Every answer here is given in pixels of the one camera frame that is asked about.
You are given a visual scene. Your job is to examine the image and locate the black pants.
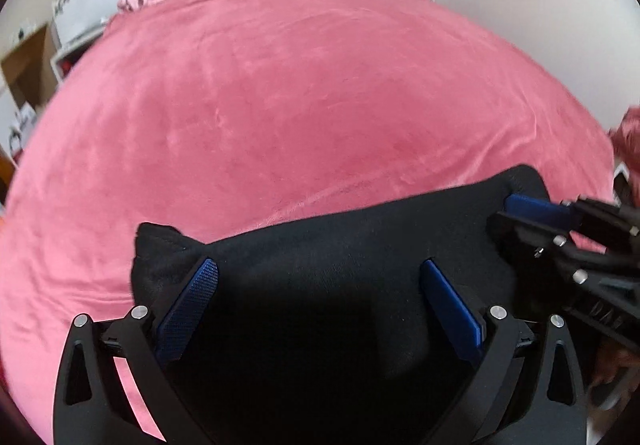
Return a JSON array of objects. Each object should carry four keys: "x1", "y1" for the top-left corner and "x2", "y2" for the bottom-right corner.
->
[{"x1": 129, "y1": 164, "x2": 621, "y2": 445}]

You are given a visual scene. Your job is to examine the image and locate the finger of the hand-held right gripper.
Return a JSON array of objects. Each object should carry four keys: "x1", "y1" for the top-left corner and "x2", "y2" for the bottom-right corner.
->
[
  {"x1": 487, "y1": 211, "x2": 608, "y2": 286},
  {"x1": 504, "y1": 194, "x2": 581, "y2": 232}
]

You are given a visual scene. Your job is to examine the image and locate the brown cardboard box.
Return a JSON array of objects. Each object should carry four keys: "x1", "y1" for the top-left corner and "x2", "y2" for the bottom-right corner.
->
[{"x1": 0, "y1": 22, "x2": 61, "y2": 160}]

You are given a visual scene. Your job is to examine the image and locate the pink fuzzy garment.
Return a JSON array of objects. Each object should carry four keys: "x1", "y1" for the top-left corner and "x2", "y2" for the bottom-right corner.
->
[{"x1": 607, "y1": 106, "x2": 640, "y2": 160}]

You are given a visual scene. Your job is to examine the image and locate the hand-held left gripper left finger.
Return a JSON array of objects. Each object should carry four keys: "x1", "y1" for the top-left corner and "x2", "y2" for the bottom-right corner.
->
[{"x1": 52, "y1": 257, "x2": 221, "y2": 445}]

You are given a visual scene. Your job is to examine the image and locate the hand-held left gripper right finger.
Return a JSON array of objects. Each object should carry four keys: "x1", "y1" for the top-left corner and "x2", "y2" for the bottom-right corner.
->
[{"x1": 419, "y1": 259, "x2": 588, "y2": 445}]

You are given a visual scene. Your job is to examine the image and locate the pink bed blanket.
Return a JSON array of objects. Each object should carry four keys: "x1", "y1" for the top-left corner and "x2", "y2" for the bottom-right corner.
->
[{"x1": 0, "y1": 0, "x2": 618, "y2": 445}]

